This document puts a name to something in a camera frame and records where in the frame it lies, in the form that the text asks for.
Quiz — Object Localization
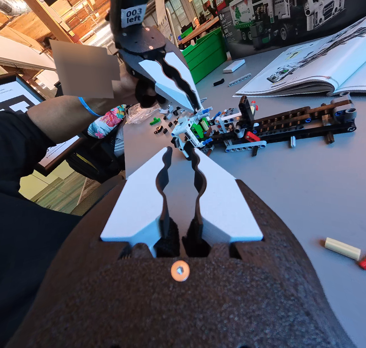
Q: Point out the white standing banner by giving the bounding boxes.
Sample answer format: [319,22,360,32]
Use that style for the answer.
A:
[156,0,175,44]

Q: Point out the cream toy tube piece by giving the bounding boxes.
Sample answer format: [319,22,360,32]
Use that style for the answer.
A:
[324,237,361,261]

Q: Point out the person's left hand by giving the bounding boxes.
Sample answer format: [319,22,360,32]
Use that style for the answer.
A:
[114,70,141,106]

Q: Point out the person's left forearm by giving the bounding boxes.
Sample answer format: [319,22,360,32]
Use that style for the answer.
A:
[26,95,120,146]

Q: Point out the clear plastic bag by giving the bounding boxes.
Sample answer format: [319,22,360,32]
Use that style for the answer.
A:
[126,105,159,124]

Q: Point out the grey toy beam with holes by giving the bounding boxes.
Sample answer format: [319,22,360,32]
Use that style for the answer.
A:
[228,73,252,86]

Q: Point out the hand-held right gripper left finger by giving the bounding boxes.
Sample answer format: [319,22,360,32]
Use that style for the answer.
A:
[100,147,173,257]

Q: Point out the open instruction booklet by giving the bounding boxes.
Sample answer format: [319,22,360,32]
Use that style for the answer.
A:
[234,19,366,97]

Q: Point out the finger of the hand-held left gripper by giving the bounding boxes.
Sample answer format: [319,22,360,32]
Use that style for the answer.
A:
[164,51,203,111]
[139,59,199,114]

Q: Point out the scatter of small dark toy pieces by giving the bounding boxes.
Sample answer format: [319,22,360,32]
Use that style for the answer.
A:
[154,106,183,135]

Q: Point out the black toy set box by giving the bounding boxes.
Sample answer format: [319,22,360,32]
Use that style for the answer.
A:
[211,0,366,60]

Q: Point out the blue wristband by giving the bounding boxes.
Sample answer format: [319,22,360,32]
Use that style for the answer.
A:
[78,96,102,117]

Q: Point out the white flat toy panel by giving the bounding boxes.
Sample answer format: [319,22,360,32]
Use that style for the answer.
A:
[223,59,246,74]

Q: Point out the black toy brick truck chassis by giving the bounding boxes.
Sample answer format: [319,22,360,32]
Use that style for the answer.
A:
[210,91,358,157]

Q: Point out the silver ventilation duct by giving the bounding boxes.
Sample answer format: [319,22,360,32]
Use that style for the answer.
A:
[0,0,32,17]

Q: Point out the floral print cloth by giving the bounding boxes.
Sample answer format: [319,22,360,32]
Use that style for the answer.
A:
[87,104,128,139]

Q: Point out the black framed marker sign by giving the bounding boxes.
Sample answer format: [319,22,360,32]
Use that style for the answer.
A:
[0,73,82,177]

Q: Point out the long wooden table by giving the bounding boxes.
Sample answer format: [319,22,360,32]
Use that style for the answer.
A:
[178,16,221,46]

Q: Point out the green plastic bin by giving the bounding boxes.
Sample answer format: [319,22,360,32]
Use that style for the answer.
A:
[181,27,228,84]

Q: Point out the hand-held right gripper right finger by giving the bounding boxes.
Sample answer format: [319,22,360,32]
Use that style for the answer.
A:
[192,147,263,243]

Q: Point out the white toy brick cab assembly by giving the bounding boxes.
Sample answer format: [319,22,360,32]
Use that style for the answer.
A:
[171,106,214,160]

